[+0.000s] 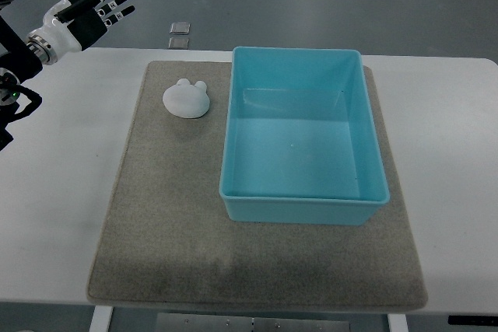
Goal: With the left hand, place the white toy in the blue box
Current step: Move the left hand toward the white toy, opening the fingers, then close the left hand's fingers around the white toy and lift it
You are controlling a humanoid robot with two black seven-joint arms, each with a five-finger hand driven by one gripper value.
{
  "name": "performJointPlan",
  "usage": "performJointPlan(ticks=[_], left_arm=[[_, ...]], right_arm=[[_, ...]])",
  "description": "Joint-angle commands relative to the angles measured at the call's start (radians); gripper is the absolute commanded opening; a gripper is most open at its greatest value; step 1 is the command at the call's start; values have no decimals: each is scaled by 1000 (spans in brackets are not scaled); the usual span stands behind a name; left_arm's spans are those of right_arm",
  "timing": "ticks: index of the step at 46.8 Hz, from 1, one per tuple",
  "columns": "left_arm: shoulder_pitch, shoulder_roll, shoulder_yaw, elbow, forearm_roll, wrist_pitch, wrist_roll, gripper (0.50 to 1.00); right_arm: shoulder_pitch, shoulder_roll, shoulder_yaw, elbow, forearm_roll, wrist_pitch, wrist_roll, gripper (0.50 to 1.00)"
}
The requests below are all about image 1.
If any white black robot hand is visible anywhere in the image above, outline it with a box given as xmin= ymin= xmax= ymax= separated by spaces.
xmin=26 ymin=0 xmax=135 ymax=65

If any white plush toy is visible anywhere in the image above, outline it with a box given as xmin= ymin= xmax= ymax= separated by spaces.
xmin=163 ymin=78 xmax=210 ymax=119

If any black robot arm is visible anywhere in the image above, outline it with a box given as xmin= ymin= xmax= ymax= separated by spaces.
xmin=1 ymin=18 xmax=42 ymax=150

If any light blue plastic box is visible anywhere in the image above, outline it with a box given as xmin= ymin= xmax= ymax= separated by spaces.
xmin=219 ymin=47 xmax=391 ymax=225

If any upper metal floor plate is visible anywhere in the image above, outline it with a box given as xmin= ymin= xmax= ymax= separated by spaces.
xmin=170 ymin=22 xmax=191 ymax=35

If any metal floor plate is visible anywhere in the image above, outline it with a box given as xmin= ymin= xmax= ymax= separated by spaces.
xmin=168 ymin=37 xmax=190 ymax=50
xmin=170 ymin=22 xmax=191 ymax=35

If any lower metal floor plate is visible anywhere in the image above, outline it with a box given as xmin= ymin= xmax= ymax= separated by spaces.
xmin=168 ymin=37 xmax=190 ymax=50

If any beige felt mat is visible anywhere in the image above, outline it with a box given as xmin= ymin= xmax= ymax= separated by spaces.
xmin=87 ymin=61 xmax=428 ymax=313

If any white table leg left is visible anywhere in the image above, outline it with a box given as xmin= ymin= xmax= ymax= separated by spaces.
xmin=89 ymin=306 xmax=114 ymax=332

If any white table leg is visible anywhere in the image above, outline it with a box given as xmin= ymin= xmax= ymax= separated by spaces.
xmin=89 ymin=306 xmax=114 ymax=332
xmin=388 ymin=313 xmax=409 ymax=332

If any white table leg right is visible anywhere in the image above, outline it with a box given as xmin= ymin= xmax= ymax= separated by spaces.
xmin=388 ymin=313 xmax=409 ymax=332

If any black table control panel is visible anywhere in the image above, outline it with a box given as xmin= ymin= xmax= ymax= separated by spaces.
xmin=447 ymin=315 xmax=498 ymax=327

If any grey metal base plate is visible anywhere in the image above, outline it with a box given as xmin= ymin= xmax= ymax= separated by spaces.
xmin=155 ymin=313 xmax=351 ymax=332

